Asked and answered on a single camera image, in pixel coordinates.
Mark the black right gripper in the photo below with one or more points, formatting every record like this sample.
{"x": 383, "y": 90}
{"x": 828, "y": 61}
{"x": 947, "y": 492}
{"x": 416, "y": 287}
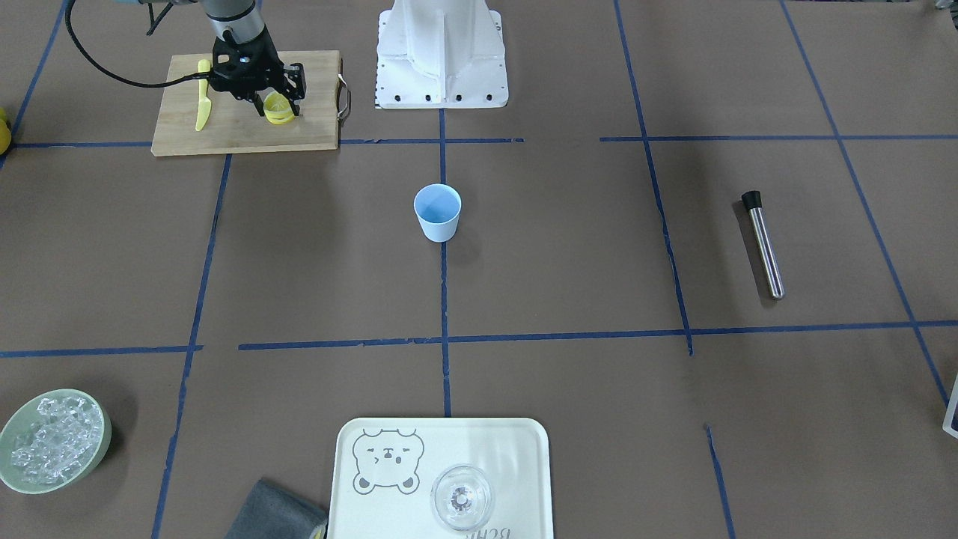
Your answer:
{"x": 293, "y": 80}

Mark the yellow lemon slice stack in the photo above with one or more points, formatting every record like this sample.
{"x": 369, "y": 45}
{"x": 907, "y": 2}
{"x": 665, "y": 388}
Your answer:
{"x": 277, "y": 109}

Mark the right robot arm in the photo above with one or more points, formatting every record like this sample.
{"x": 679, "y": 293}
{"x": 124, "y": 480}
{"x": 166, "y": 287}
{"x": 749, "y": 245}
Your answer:
{"x": 235, "y": 21}

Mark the light blue cup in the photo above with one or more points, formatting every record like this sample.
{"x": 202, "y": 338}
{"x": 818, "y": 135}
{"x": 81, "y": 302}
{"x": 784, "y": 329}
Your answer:
{"x": 437, "y": 207}

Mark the yellow lemon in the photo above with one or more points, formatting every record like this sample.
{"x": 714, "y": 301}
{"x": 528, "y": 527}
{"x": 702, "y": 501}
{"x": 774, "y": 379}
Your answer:
{"x": 6, "y": 134}

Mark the wooden cutting board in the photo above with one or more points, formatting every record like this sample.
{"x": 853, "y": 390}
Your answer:
{"x": 235, "y": 127}

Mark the yellow plastic knife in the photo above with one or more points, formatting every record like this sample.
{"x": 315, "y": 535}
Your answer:
{"x": 204, "y": 107}

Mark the cream bear tray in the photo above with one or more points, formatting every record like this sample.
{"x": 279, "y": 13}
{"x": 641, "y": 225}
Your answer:
{"x": 385, "y": 469}

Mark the green bowl of ice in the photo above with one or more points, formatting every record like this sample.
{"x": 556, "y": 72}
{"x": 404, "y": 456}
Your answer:
{"x": 54, "y": 440}

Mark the grey folded cloth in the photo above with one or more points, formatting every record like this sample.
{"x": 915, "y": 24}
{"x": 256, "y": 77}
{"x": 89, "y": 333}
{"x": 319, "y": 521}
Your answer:
{"x": 273, "y": 512}

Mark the clear wine glass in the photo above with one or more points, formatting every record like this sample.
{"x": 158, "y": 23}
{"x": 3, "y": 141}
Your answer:
{"x": 462, "y": 498}

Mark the metal muddler black tip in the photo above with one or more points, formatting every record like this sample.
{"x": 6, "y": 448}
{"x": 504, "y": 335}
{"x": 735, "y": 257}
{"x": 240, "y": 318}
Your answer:
{"x": 754, "y": 207}

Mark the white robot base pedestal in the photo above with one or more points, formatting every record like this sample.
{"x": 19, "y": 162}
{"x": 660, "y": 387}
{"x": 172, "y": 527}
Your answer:
{"x": 440, "y": 55}

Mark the white wire cup rack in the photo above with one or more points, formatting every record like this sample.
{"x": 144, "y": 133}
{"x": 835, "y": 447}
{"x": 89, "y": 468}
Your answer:
{"x": 950, "y": 418}

